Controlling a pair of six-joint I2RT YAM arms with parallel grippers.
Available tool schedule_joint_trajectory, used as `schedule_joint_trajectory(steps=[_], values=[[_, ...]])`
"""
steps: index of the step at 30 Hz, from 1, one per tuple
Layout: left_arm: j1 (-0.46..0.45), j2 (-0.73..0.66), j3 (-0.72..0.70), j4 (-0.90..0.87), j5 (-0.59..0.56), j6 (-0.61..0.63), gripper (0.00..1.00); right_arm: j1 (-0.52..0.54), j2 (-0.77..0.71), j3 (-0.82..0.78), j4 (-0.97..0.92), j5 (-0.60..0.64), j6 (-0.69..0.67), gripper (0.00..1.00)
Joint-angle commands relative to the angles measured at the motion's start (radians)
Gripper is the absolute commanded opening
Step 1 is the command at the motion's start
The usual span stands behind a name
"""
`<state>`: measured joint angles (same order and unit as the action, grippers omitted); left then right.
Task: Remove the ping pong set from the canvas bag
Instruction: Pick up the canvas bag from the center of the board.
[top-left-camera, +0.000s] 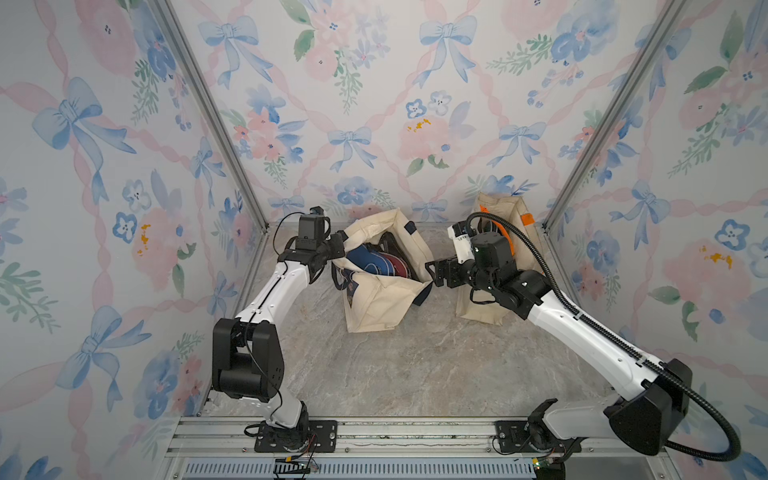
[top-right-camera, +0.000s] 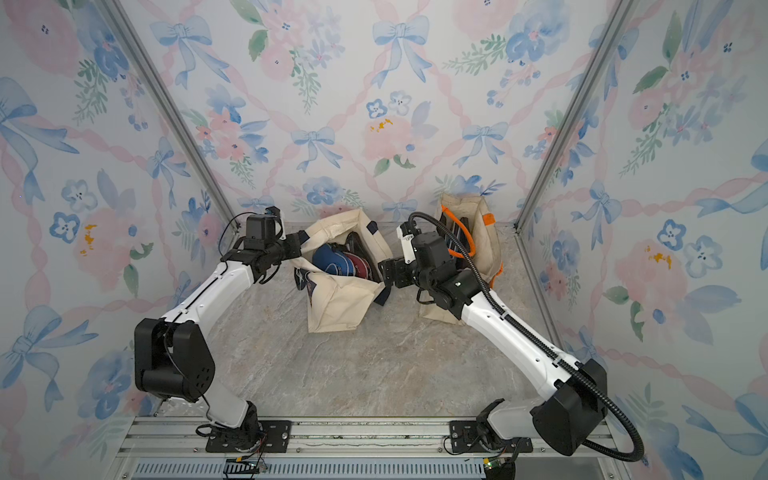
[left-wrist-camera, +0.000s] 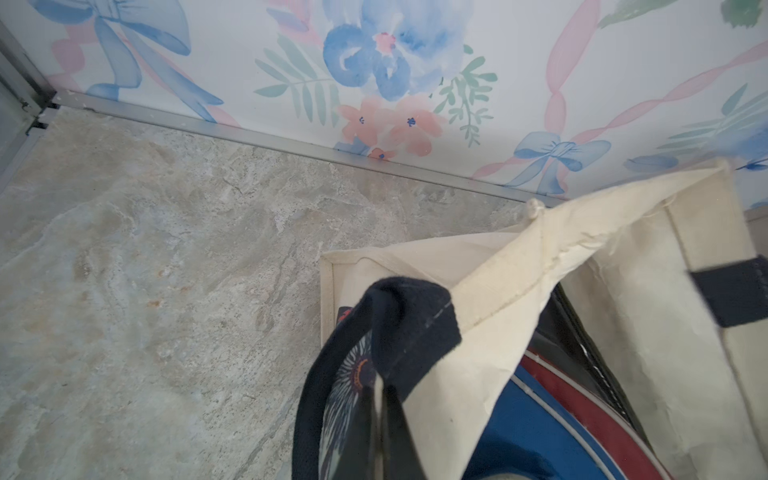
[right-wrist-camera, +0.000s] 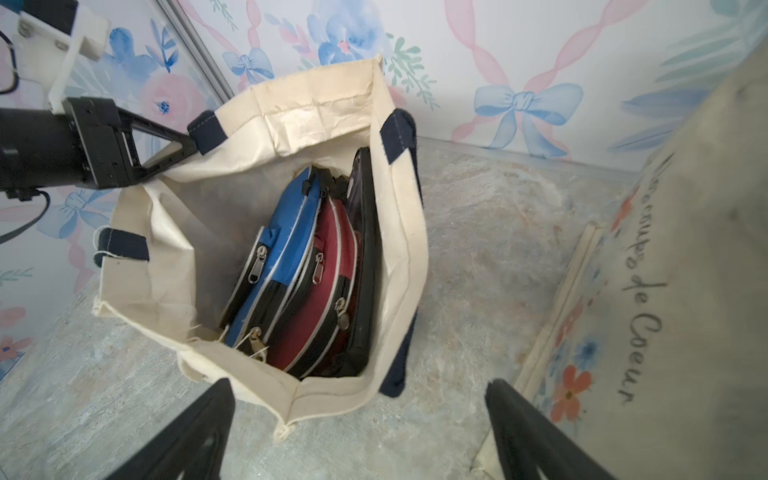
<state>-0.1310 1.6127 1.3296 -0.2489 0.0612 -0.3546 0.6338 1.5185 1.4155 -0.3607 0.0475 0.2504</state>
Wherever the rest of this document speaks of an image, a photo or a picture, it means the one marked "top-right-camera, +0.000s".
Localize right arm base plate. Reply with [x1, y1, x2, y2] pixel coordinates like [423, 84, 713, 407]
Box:
[445, 420, 533, 455]

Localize maroon ping pong paddle case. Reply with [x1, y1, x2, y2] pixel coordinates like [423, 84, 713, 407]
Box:
[344, 252, 375, 281]

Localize aluminium front rail frame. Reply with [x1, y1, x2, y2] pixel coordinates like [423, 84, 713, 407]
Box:
[106, 416, 629, 479]

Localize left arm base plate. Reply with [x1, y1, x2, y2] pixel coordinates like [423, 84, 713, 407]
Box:
[204, 419, 293, 454]

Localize black corrugated cable conduit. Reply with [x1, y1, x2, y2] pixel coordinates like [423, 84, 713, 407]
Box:
[407, 211, 646, 463]

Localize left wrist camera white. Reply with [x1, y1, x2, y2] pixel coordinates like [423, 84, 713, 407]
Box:
[265, 205, 285, 240]

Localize cream canvas bag navy handles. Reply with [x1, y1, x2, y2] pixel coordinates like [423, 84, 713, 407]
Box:
[291, 209, 393, 333]

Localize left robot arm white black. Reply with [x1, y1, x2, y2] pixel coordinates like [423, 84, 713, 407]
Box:
[134, 207, 307, 443]

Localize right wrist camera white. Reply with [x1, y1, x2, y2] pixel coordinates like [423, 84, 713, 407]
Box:
[397, 221, 421, 265]

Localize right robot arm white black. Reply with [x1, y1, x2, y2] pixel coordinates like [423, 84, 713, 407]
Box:
[379, 224, 608, 456]

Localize dark items in orange bag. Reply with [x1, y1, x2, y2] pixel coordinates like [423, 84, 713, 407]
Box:
[440, 209, 475, 258]

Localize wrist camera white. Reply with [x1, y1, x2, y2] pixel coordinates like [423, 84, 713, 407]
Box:
[397, 221, 421, 265]
[265, 205, 285, 240]

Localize cream canvas bag orange handles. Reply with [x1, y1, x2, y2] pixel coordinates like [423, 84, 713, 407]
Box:
[407, 194, 503, 324]

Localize blue ping pong paddle case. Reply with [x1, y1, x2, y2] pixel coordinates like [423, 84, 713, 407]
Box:
[312, 244, 356, 277]

